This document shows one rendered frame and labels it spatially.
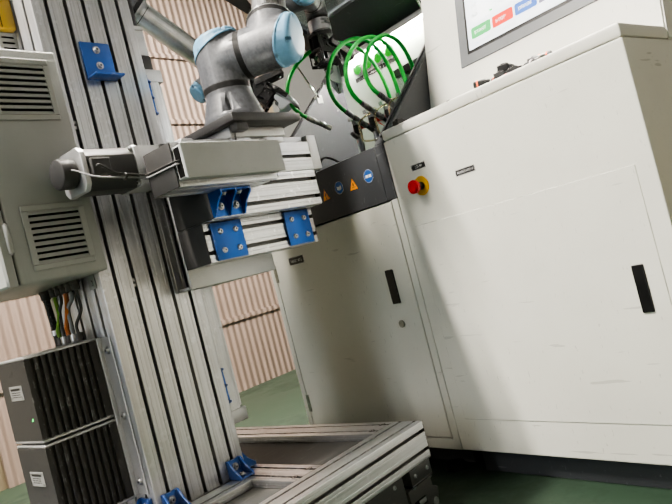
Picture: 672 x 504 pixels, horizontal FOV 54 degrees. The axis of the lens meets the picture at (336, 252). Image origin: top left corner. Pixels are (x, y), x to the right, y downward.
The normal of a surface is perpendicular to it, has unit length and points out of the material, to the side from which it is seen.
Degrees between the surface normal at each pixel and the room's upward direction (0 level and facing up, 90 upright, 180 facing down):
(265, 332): 90
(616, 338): 90
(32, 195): 90
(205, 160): 90
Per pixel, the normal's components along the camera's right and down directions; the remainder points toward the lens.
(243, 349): 0.73, -0.20
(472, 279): -0.75, 0.18
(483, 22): -0.79, -0.06
